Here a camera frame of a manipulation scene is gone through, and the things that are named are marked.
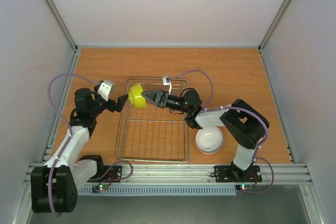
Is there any yellow-green bowl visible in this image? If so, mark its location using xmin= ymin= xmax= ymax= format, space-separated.
xmin=128 ymin=83 xmax=146 ymax=109

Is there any white bowl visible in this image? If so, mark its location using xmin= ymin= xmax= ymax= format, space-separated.
xmin=195 ymin=126 xmax=224 ymax=155

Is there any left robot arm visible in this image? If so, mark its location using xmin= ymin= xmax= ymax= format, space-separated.
xmin=30 ymin=84 xmax=128 ymax=216

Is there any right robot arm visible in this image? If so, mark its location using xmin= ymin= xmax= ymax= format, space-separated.
xmin=142 ymin=88 xmax=269 ymax=181

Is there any left circuit board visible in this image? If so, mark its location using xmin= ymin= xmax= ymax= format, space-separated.
xmin=91 ymin=185 xmax=109 ymax=193

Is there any circuit board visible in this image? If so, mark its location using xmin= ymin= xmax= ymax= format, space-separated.
xmin=236 ymin=184 xmax=255 ymax=191
xmin=91 ymin=185 xmax=109 ymax=193

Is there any right circuit board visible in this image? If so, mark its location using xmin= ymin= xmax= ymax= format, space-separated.
xmin=236 ymin=184 xmax=255 ymax=191

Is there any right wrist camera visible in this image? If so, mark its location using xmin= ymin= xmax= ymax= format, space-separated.
xmin=162 ymin=76 xmax=172 ymax=94

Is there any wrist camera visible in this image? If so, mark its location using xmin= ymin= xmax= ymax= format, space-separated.
xmin=97 ymin=80 xmax=115 ymax=101
xmin=162 ymin=76 xmax=172 ymax=94

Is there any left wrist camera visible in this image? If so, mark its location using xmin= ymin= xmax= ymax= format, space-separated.
xmin=97 ymin=80 xmax=115 ymax=101

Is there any wire dish rack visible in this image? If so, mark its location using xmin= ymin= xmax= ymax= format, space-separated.
xmin=114 ymin=77 xmax=190 ymax=163

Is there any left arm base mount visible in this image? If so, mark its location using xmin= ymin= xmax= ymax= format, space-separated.
xmin=88 ymin=165 xmax=122 ymax=183

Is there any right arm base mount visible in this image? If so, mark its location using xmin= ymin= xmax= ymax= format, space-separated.
xmin=210 ymin=165 xmax=262 ymax=183

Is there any slotted cable duct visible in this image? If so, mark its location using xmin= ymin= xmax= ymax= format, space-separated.
xmin=78 ymin=185 xmax=236 ymax=197

